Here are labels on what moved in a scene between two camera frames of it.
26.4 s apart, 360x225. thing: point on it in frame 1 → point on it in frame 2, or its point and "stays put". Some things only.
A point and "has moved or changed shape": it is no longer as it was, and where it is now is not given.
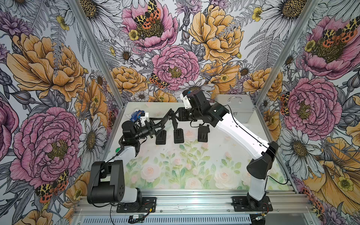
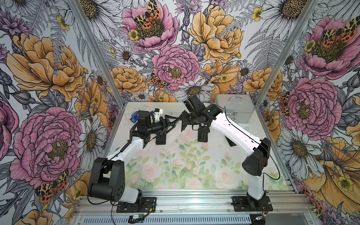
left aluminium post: (99, 53) stays put
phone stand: (203, 131) stays put
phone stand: (161, 138) stays put
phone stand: (172, 116) has moved or changed shape
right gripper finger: (175, 123) → (183, 126)
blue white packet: (136, 114) stays put
